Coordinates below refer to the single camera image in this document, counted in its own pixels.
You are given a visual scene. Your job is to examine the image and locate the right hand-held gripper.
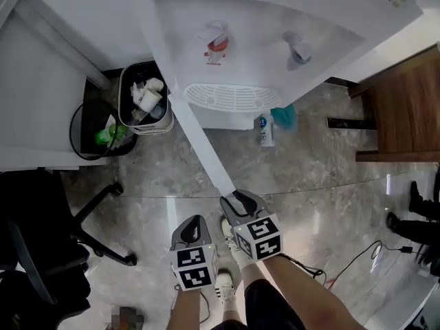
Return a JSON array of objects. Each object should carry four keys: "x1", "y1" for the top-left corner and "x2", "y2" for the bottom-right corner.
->
[{"x1": 219, "y1": 189, "x2": 284, "y2": 262}]

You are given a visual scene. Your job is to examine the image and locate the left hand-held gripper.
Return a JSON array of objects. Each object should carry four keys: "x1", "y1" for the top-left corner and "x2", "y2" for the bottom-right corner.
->
[{"x1": 168, "y1": 214, "x2": 221, "y2": 292}]

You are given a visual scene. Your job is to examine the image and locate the white water dispenser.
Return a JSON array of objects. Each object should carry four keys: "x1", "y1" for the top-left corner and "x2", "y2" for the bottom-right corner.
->
[{"x1": 132, "y1": 0, "x2": 424, "y2": 199}]

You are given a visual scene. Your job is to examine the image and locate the person's left forearm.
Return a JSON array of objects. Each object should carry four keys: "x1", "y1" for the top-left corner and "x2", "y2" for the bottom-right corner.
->
[{"x1": 169, "y1": 286, "x2": 204, "y2": 330}]

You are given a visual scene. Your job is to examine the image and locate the person's right forearm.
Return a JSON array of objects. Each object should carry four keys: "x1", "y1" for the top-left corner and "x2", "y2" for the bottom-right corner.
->
[{"x1": 262, "y1": 252, "x2": 369, "y2": 330}]

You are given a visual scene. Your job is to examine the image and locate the dark wooden cabinet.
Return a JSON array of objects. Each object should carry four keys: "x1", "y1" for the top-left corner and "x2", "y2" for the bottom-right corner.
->
[{"x1": 347, "y1": 43, "x2": 440, "y2": 164}]

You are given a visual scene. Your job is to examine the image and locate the person's white right sneaker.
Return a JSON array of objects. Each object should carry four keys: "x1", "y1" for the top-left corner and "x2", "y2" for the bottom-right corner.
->
[{"x1": 219, "y1": 217, "x2": 254, "y2": 272}]

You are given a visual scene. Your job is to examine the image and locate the person's white sneaker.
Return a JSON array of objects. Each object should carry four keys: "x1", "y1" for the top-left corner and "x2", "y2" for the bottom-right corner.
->
[
  {"x1": 219, "y1": 217, "x2": 254, "y2": 272},
  {"x1": 213, "y1": 269, "x2": 239, "y2": 306}
]

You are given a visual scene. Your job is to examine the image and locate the person's white left sneaker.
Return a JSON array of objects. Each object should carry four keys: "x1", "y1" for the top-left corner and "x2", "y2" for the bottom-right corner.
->
[{"x1": 213, "y1": 269, "x2": 239, "y2": 306}]

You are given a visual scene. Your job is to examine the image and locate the person's right leg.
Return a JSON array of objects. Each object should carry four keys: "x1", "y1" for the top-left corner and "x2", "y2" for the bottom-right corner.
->
[{"x1": 236, "y1": 248, "x2": 267, "y2": 290}]

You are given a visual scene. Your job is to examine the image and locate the person's leg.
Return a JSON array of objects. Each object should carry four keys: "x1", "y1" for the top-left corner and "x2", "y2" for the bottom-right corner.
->
[
  {"x1": 221, "y1": 299, "x2": 242, "y2": 323},
  {"x1": 236, "y1": 248, "x2": 267, "y2": 290}
]

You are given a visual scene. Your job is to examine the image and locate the white bottle with blue label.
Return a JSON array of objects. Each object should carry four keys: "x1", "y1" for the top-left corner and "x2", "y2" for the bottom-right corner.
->
[{"x1": 254, "y1": 112, "x2": 276, "y2": 149}]

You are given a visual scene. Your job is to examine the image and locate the person's left leg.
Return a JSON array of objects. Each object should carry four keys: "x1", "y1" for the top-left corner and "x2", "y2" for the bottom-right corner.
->
[{"x1": 221, "y1": 299, "x2": 242, "y2": 323}]

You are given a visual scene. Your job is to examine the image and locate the person's black shorts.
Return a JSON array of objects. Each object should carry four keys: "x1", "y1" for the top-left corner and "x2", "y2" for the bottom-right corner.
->
[{"x1": 210, "y1": 278, "x2": 307, "y2": 330}]

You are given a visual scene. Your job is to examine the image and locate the teal cloth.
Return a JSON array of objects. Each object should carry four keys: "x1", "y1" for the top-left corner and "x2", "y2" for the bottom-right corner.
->
[{"x1": 269, "y1": 103, "x2": 298, "y2": 133}]

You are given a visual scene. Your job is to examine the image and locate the white drip tray grille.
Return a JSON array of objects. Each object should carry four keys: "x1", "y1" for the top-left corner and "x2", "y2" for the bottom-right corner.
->
[{"x1": 182, "y1": 82, "x2": 284, "y2": 113}]

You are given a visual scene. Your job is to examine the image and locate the white bin with black liner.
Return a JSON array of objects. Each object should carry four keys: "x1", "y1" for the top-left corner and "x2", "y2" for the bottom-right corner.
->
[{"x1": 118, "y1": 60, "x2": 175, "y2": 137}]

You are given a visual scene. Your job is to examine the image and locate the green plastic bottle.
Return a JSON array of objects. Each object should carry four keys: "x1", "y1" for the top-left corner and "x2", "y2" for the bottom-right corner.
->
[{"x1": 95, "y1": 123, "x2": 127, "y2": 146}]

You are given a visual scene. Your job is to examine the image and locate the white paper cup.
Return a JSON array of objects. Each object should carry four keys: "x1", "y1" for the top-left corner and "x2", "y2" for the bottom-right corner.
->
[{"x1": 138, "y1": 87, "x2": 163, "y2": 113}]

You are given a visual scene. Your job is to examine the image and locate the black office chair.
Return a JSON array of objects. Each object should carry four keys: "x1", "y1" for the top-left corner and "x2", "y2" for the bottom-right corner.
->
[{"x1": 0, "y1": 168, "x2": 139, "y2": 330}]

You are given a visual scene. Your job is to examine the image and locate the crumpled white tissue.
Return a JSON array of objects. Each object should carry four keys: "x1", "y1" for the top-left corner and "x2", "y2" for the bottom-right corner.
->
[{"x1": 129, "y1": 76, "x2": 166, "y2": 100}]

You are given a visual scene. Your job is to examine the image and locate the white desk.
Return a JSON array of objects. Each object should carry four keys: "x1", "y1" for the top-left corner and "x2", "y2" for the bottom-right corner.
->
[{"x1": 0, "y1": 0, "x2": 115, "y2": 172}]

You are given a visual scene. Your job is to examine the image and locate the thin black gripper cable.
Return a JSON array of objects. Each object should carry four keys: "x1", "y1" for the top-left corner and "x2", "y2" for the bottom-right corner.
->
[{"x1": 278, "y1": 252, "x2": 327, "y2": 280}]

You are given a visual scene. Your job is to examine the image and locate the black cable with adapter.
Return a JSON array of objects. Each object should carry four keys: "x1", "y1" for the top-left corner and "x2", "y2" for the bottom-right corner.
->
[{"x1": 331, "y1": 240, "x2": 429, "y2": 290}]

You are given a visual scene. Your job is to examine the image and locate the black wire waste basket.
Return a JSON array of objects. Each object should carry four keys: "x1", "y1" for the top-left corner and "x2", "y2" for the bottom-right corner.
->
[{"x1": 69, "y1": 77, "x2": 139, "y2": 162}]

